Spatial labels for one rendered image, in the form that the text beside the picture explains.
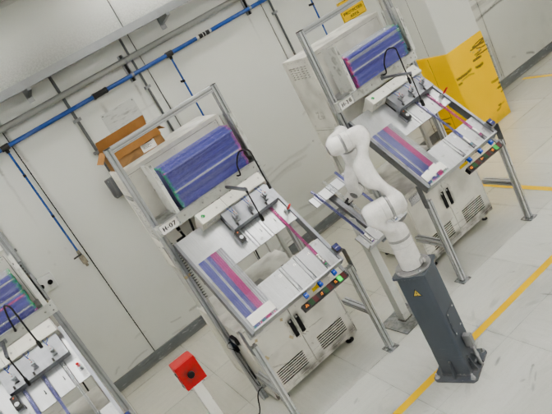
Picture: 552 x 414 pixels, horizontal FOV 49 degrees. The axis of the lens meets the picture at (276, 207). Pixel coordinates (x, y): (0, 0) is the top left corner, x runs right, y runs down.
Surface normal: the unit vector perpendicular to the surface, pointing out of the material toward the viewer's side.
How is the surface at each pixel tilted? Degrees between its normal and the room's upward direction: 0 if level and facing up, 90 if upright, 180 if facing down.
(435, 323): 90
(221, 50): 90
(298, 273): 47
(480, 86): 90
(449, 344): 90
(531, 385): 0
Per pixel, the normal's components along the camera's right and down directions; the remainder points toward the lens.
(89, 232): 0.48, 0.08
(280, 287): 0.04, -0.50
